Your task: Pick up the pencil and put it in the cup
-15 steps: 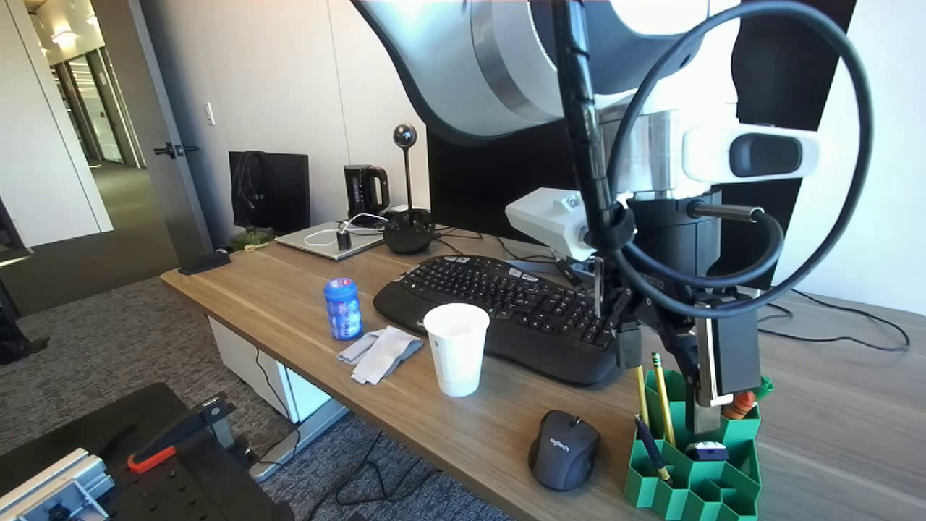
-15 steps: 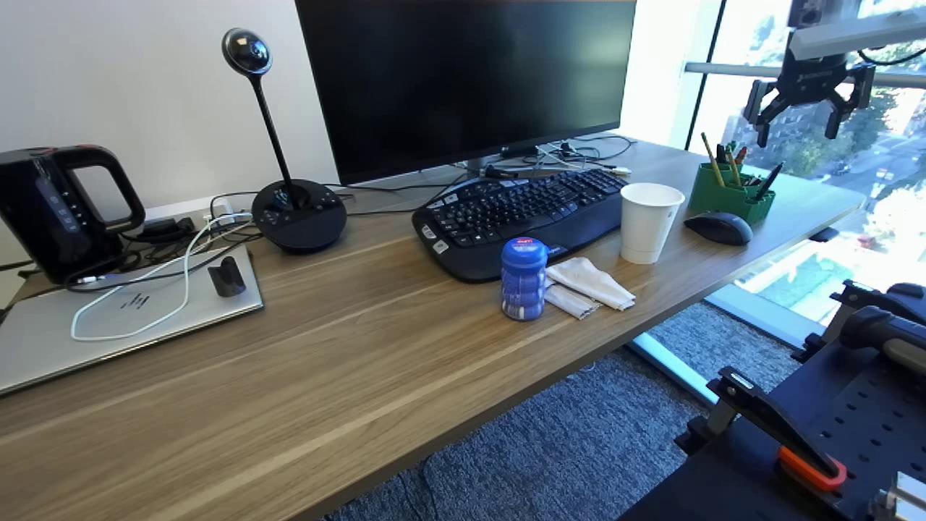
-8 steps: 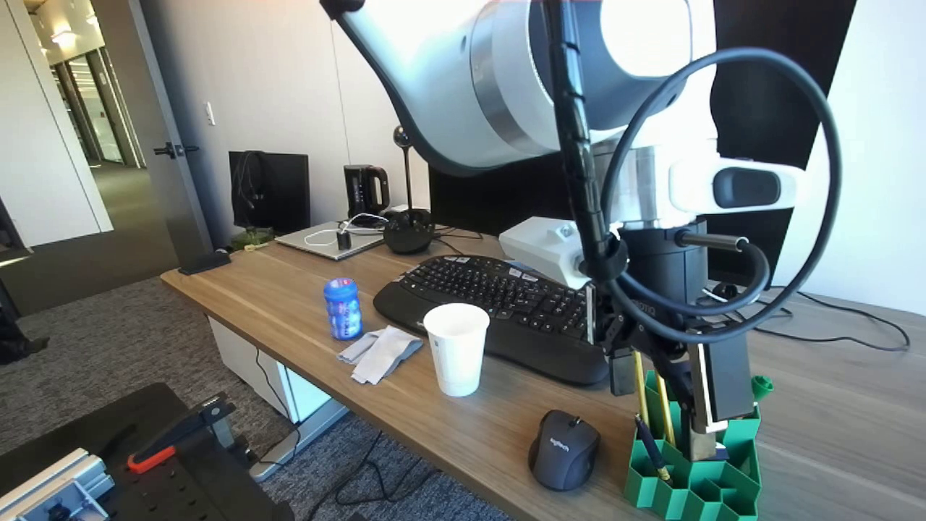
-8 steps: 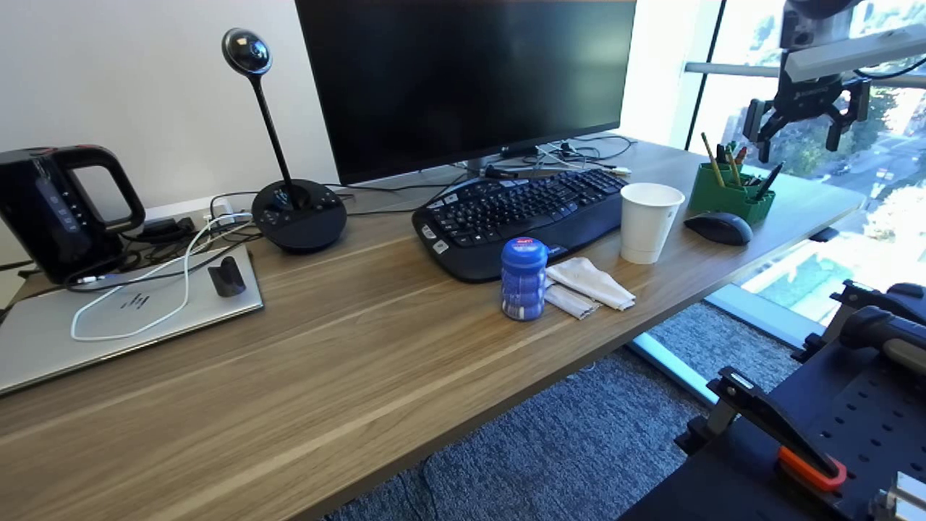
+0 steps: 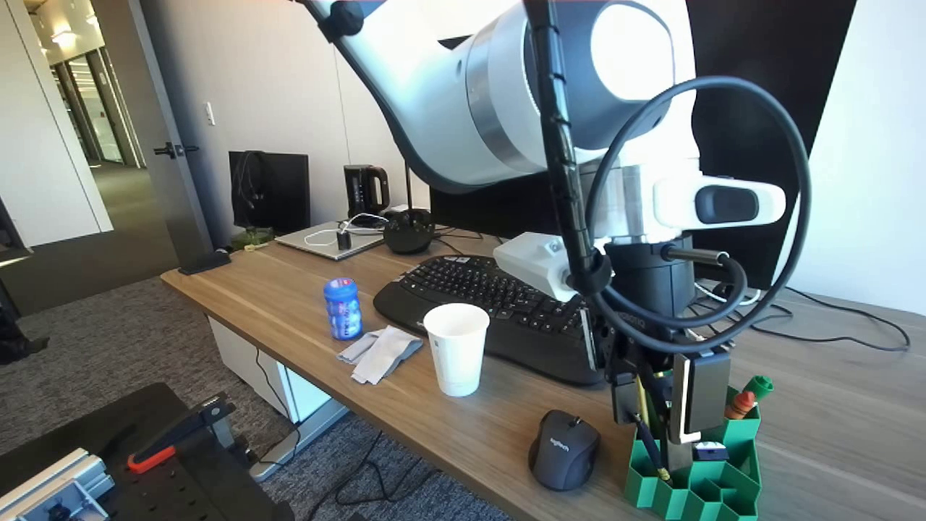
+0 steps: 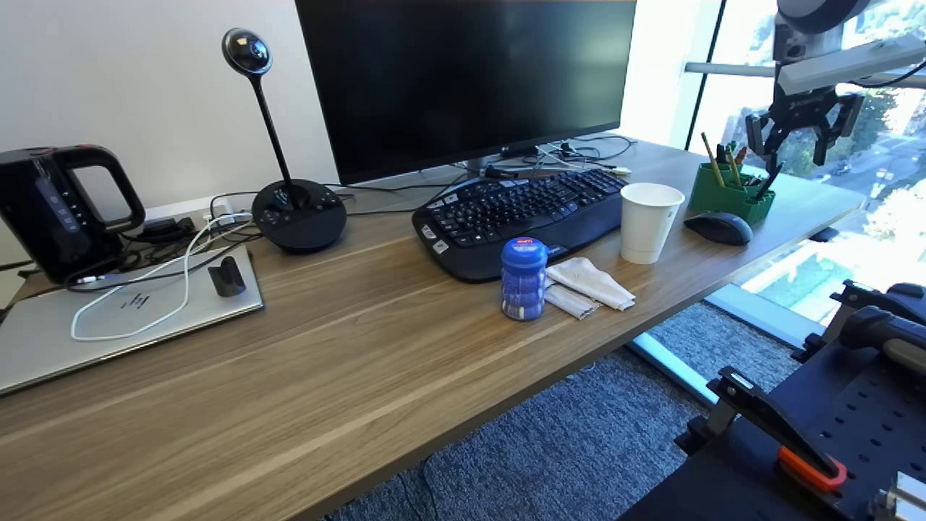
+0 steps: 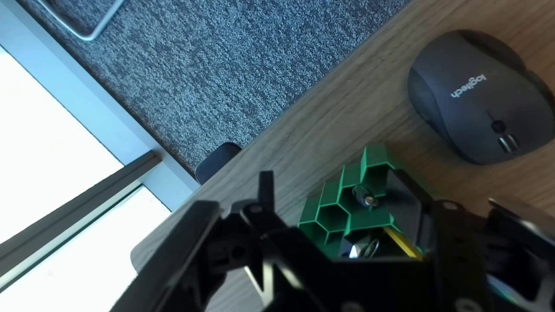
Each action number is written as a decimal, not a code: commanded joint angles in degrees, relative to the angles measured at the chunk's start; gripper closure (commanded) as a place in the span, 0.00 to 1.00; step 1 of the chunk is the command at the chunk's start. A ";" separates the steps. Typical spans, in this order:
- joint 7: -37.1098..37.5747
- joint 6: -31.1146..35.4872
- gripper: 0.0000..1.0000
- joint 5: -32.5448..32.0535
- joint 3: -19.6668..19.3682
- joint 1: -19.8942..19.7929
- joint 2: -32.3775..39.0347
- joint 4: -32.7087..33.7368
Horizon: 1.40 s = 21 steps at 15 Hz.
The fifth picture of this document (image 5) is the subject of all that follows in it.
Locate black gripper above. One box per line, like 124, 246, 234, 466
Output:
602, 323, 735, 446

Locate long yellow pencil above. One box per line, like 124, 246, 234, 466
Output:
632, 383, 659, 459

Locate white paper cup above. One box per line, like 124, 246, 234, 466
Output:
421, 302, 492, 399

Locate dark blue pen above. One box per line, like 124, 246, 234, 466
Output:
638, 422, 674, 483

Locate dark grey computer mouse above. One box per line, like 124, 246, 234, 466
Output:
526, 409, 604, 496

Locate small orange green toy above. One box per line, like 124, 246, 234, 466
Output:
727, 389, 762, 419

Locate green honeycomb pen holder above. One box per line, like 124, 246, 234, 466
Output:
622, 385, 764, 521

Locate black computer keyboard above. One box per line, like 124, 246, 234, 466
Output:
372, 253, 620, 392

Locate large white paper packet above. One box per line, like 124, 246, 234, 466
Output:
350, 325, 428, 389

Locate black webcam on stand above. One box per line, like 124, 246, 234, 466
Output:
382, 169, 437, 259

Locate small white paper packet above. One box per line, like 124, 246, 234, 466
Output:
338, 331, 379, 367

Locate blue gum container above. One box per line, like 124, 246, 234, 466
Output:
321, 275, 369, 346

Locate white desk foot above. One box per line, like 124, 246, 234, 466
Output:
246, 399, 353, 483

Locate black electric kettle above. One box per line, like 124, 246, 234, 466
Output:
343, 163, 390, 220

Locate silver closed laptop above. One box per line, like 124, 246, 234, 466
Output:
273, 218, 387, 265

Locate black computer monitor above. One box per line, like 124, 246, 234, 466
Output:
428, 0, 859, 292

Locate white drawer cabinet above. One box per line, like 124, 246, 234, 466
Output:
207, 315, 335, 428

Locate black framed panel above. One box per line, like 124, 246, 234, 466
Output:
227, 147, 317, 241

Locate orange black clamp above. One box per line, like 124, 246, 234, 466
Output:
124, 393, 241, 479

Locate grey door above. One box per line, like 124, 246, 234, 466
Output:
91, 0, 220, 265

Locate aluminium extrusion bar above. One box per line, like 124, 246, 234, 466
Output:
0, 446, 118, 521

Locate black equipment stand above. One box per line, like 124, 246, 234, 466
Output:
0, 197, 52, 367

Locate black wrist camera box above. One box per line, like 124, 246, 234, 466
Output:
674, 350, 735, 446

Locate black desk cables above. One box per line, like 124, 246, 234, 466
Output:
751, 285, 914, 357

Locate black floor cable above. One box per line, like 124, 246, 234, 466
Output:
306, 428, 437, 521

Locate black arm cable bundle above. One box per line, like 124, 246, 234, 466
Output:
523, 0, 817, 357

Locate white looped cable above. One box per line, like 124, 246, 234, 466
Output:
301, 211, 390, 254

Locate black door handle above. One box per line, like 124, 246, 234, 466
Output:
150, 140, 199, 163

